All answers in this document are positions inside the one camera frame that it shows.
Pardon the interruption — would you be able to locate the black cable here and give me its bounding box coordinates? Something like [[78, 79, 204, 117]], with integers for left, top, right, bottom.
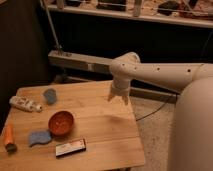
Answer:
[[135, 94, 178, 122]]

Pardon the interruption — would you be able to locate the orange brush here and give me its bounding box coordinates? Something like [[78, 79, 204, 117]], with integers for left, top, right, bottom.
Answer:
[[4, 124, 17, 153]]

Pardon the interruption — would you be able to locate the blue sponge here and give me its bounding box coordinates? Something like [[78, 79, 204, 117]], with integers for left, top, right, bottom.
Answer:
[[28, 130, 52, 147]]

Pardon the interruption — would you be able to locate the wooden table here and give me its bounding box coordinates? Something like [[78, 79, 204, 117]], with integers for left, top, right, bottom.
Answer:
[[0, 81, 145, 171]]

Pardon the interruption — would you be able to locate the small blue cup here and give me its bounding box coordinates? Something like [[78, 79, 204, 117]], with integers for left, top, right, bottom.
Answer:
[[43, 88, 57, 105]]

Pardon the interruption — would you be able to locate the orange bowl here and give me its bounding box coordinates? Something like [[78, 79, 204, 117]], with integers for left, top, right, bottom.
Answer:
[[48, 111, 74, 136]]

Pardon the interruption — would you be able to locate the grey beam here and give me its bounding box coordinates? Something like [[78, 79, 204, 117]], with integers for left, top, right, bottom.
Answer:
[[48, 50, 176, 103]]

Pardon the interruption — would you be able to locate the black rectangular box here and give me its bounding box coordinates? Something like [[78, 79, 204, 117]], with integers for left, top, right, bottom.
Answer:
[[55, 139, 86, 157]]

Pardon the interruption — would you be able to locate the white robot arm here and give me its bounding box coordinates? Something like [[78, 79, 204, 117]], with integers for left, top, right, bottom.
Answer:
[[109, 52, 213, 171]]

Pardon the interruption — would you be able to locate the metal pole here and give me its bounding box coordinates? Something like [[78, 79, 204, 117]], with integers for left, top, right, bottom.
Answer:
[[42, 0, 62, 53]]

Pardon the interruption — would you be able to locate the white shelf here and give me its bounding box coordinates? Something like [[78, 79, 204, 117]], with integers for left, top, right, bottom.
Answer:
[[44, 0, 213, 29]]

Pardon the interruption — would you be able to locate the white tube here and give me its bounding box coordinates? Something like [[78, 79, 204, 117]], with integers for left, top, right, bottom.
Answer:
[[9, 96, 42, 112]]

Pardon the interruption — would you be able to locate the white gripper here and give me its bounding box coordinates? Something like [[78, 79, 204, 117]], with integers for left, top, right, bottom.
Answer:
[[107, 78, 130, 105]]

